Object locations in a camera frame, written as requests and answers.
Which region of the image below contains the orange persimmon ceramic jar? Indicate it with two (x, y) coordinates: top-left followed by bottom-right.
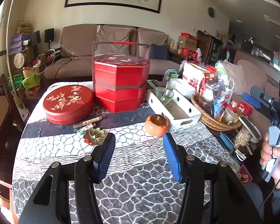
(144, 114), (170, 137)

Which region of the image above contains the clear glass leaf bowl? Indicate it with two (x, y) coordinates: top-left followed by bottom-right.
(156, 87), (174, 106)

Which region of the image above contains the person's right hand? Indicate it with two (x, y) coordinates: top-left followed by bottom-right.
(259, 132), (280, 190)

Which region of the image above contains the glass jar with lid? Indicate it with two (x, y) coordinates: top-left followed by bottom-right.
(234, 126), (252, 149)

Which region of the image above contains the wicker basket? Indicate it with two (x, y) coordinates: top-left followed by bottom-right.
(191, 93), (243, 132)

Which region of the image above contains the red white snack bag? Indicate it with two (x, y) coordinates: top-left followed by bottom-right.
(182, 62), (210, 93)

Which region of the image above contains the brown flower-shaped dish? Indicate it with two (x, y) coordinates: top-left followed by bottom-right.
(83, 128), (107, 146)

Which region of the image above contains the green patterned small packet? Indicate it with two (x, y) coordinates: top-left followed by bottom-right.
(77, 123), (96, 136)

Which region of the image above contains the patterned grey white tablecloth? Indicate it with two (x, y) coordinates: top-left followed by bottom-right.
(11, 81), (241, 224)

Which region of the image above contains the white cardboard tray box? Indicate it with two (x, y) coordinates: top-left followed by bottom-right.
(147, 89), (201, 130)

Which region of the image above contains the incense stick tube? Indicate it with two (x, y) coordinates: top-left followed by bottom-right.
(73, 116), (102, 129)

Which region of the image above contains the white tissue pack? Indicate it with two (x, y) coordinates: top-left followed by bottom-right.
(168, 78), (196, 100)

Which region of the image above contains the cardboard box on shelf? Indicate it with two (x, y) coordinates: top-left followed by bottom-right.
(178, 36), (197, 51)

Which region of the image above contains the round red lacquer box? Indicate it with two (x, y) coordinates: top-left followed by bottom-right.
(43, 84), (94, 125)

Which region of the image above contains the dark grey remote control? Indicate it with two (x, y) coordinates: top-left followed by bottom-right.
(147, 79), (164, 89)

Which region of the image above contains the blue cushion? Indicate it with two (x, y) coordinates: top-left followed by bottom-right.
(149, 43), (168, 60)

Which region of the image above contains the green yellow bag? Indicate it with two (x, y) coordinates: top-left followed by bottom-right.
(22, 74), (42, 91)

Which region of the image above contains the red tiered octagonal box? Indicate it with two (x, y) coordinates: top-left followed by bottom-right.
(92, 54), (150, 112)

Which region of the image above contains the beige sofa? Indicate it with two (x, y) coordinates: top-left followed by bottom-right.
(43, 24), (179, 80)

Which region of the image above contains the round wall clock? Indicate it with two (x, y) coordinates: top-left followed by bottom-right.
(207, 7), (215, 18)

